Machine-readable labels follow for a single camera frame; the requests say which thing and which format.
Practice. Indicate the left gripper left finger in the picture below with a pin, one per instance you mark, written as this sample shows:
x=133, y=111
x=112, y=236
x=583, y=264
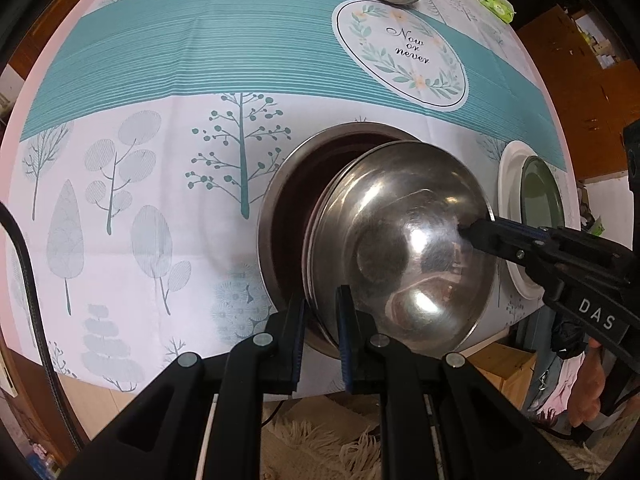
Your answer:
x=266, y=363

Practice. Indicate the large steel bowl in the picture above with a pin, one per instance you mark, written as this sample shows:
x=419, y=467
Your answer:
x=291, y=204

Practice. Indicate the person's right hand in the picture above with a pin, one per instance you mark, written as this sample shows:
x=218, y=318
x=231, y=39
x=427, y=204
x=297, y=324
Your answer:
x=584, y=404

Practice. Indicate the white floral porcelain plate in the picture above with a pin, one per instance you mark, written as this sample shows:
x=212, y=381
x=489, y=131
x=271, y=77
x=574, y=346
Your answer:
x=509, y=179

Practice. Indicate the shaggy beige rug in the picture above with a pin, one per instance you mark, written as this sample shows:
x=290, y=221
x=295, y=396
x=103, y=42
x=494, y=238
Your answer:
x=322, y=437

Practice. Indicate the green tissue pack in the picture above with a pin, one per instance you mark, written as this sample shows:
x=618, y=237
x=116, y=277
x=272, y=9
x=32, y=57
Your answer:
x=502, y=9

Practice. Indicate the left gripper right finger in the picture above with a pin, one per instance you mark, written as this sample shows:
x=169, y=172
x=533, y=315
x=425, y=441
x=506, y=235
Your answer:
x=376, y=364

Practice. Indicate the green plate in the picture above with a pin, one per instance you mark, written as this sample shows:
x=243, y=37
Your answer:
x=540, y=198

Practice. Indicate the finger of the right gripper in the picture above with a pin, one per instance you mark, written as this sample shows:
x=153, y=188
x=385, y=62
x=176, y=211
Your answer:
x=513, y=242

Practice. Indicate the medium steel bowl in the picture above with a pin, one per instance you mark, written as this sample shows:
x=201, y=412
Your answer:
x=389, y=229

